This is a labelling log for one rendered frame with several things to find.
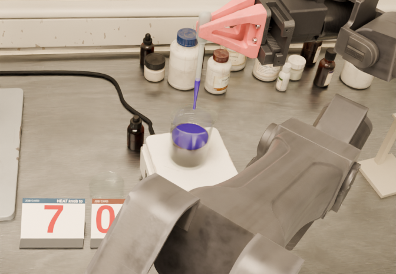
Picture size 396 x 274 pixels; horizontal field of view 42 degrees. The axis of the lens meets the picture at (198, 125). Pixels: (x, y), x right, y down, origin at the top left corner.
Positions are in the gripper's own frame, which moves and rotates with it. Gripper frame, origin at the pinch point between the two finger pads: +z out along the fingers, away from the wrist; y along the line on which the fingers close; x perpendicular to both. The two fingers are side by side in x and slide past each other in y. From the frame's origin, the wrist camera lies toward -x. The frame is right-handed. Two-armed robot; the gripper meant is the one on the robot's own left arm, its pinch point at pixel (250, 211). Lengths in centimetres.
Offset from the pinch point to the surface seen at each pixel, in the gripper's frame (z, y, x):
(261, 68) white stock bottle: 27.5, 12.3, -32.8
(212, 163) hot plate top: 8.2, 7.6, -4.0
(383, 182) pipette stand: 13.8, -16.9, -24.7
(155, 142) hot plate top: 11.1, 16.2, -1.2
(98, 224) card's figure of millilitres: 12.8, 13.9, 13.6
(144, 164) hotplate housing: 13.2, 15.2, 2.0
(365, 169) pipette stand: 15.5, -13.6, -25.2
